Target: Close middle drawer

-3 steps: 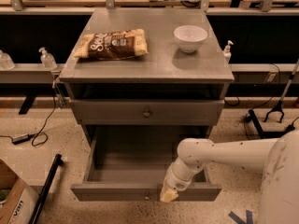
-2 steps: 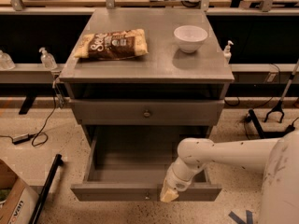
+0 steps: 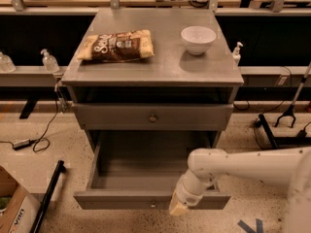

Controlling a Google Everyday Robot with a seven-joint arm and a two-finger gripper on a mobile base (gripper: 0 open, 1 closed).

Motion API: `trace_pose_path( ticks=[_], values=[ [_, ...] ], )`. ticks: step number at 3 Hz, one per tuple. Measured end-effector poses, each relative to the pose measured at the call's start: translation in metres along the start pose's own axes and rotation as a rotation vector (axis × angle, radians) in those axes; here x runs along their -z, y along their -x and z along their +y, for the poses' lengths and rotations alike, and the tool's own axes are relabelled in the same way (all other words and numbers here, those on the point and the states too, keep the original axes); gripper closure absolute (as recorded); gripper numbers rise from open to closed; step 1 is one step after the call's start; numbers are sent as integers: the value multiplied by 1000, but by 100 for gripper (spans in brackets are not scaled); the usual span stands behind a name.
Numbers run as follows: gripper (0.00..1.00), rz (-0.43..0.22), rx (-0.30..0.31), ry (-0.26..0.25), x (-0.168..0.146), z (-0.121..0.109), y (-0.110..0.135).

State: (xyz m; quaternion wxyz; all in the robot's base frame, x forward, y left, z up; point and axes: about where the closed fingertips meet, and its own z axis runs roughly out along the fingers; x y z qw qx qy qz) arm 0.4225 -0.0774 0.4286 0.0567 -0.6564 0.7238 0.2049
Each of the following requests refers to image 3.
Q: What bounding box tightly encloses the grey drawer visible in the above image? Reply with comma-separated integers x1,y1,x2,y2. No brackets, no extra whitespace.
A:
73,130,231,211
73,103,233,131

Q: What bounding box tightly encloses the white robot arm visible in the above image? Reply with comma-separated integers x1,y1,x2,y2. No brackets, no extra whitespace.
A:
169,147,311,233

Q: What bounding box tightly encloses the grey drawer cabinet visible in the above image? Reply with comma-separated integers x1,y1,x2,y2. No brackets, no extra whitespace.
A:
62,8,243,148

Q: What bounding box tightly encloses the blue tape mark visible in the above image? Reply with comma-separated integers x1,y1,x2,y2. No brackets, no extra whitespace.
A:
237,217,264,233

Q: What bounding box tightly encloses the black bar on floor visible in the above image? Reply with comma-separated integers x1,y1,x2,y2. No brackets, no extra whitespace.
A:
30,160,66,233

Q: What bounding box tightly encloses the black stand base right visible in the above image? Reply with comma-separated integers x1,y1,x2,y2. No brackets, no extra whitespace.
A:
259,114,311,150

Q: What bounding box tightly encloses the grabber tool with black claw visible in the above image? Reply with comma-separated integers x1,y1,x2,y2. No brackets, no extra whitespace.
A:
275,62,311,127

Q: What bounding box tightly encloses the cardboard box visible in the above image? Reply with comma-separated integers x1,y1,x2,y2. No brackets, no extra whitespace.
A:
0,166,40,233

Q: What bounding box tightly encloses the white pump bottle right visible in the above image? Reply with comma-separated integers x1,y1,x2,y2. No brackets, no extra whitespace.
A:
232,42,243,65

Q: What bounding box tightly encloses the white bowl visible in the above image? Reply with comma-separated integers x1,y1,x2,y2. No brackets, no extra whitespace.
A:
181,26,217,55

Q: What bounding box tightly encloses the brown chip bag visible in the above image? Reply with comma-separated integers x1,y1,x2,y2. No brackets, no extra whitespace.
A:
77,30,155,62

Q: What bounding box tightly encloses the clear sanitizer bottle left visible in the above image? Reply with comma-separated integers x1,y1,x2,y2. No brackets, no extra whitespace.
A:
41,49,59,73

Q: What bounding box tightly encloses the clear plastic dome bottle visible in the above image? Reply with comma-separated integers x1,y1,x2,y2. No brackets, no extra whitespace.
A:
0,51,16,73

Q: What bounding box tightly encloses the black power adapter with cable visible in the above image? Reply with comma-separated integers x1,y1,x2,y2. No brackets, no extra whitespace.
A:
0,81,64,153

